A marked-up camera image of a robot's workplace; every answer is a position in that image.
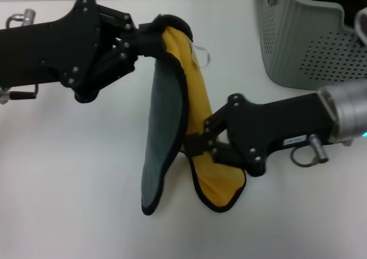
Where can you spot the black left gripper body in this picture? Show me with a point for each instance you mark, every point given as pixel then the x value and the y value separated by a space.
pixel 51 52

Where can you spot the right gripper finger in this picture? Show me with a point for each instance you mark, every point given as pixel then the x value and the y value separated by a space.
pixel 218 121
pixel 223 153

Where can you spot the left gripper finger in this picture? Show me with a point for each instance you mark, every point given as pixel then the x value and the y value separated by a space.
pixel 120 27
pixel 120 64

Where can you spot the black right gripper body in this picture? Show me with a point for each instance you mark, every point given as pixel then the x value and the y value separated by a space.
pixel 272 124

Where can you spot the yellow grey black-trimmed towel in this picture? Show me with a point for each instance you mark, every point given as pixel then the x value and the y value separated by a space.
pixel 198 84

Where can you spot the grey perforated storage basket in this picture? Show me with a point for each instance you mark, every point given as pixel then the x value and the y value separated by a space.
pixel 286 41

